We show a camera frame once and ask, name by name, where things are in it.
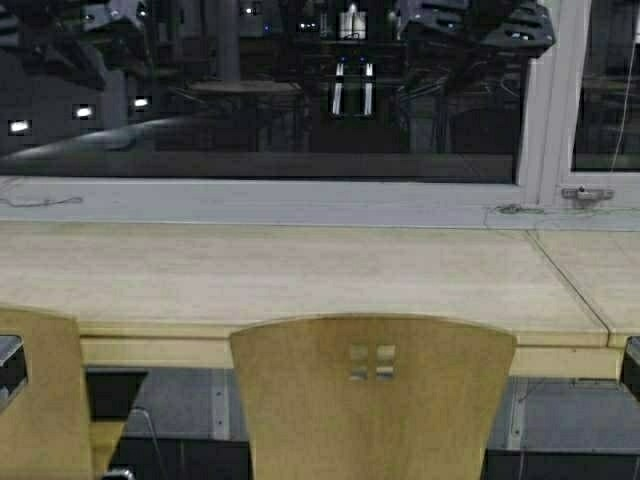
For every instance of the yellow wooden chair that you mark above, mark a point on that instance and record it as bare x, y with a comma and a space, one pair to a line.
370, 396
67, 421

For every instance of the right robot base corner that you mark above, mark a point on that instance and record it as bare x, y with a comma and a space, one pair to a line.
630, 371

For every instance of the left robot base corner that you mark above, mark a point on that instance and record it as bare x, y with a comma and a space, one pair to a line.
14, 371

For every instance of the long wooden counter table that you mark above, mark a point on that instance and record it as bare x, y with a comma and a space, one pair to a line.
171, 295

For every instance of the grey window latch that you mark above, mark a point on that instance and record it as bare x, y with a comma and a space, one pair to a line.
583, 196

